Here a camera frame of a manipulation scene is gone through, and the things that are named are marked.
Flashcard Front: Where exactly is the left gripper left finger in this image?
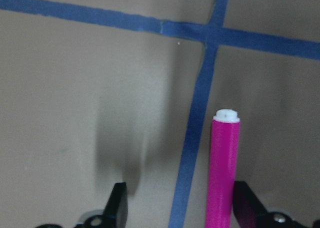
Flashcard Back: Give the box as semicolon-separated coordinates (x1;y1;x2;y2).
102;182;128;228

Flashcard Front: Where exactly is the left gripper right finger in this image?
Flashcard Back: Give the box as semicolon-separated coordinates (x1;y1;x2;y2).
232;181;268;228

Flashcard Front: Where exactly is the pink marker pen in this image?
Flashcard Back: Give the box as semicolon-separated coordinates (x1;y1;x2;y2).
205;109;240;227

